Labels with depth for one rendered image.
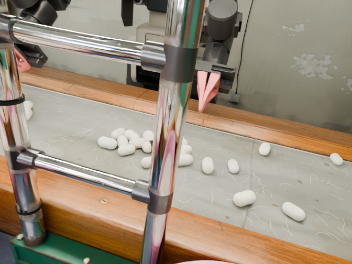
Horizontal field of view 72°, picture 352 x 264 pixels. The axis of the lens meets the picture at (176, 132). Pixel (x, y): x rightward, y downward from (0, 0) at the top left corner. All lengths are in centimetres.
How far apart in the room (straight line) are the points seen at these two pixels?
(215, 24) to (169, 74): 37
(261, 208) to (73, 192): 27
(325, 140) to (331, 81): 198
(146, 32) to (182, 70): 95
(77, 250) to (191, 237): 14
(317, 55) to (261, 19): 59
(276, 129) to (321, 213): 24
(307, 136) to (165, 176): 48
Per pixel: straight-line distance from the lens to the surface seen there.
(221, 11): 53
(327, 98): 265
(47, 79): 77
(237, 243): 31
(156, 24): 112
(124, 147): 44
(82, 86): 71
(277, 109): 261
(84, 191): 34
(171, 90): 16
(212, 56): 54
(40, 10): 62
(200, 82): 50
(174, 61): 16
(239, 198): 38
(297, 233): 40
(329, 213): 46
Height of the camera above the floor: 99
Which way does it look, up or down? 28 degrees down
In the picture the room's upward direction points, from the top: 9 degrees clockwise
